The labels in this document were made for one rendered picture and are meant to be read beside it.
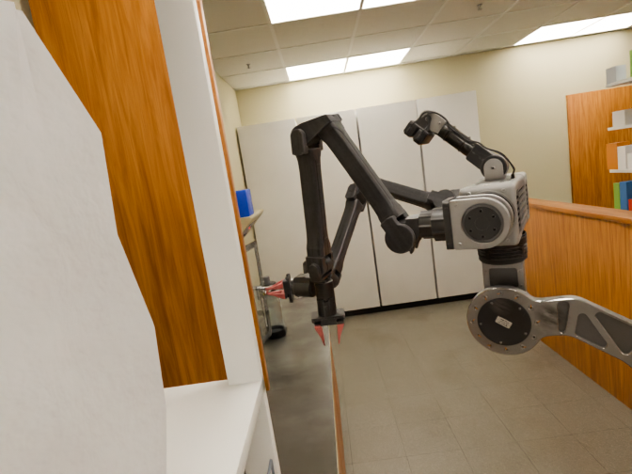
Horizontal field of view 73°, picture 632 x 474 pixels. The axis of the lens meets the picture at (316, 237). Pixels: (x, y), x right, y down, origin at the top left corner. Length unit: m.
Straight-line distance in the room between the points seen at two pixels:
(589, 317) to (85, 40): 1.59
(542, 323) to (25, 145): 1.24
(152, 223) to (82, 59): 0.52
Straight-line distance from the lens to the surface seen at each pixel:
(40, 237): 0.26
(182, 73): 0.57
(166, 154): 1.40
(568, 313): 1.31
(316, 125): 1.16
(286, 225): 4.56
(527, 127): 5.51
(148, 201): 1.42
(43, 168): 0.27
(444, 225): 1.07
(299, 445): 1.23
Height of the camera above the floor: 1.62
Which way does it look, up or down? 9 degrees down
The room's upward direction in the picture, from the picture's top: 9 degrees counter-clockwise
